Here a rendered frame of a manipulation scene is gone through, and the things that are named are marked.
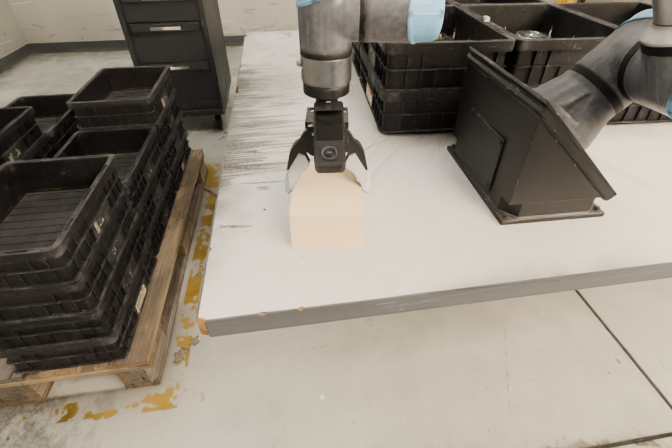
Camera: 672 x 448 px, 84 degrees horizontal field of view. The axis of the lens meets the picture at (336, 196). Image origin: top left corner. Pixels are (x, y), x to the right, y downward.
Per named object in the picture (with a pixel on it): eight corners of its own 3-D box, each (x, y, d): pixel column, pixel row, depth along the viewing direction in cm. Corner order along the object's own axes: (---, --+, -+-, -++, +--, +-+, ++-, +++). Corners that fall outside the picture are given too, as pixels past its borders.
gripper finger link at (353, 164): (379, 170, 70) (352, 134, 66) (382, 189, 66) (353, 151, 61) (365, 178, 71) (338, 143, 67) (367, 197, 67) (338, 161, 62)
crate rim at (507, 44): (516, 51, 85) (519, 40, 83) (385, 55, 82) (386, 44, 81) (455, 13, 116) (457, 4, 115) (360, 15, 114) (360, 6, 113)
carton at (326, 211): (362, 248, 64) (364, 214, 59) (292, 248, 64) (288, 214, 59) (358, 192, 77) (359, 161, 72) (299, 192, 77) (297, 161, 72)
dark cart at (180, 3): (228, 132, 246) (197, -26, 191) (156, 137, 240) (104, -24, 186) (234, 96, 293) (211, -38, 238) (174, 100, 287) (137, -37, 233)
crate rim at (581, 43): (640, 48, 87) (645, 37, 85) (516, 51, 85) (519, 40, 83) (547, 11, 118) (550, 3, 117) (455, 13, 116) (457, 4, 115)
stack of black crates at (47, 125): (85, 201, 164) (49, 132, 143) (11, 208, 161) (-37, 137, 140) (114, 155, 195) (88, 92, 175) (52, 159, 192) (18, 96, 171)
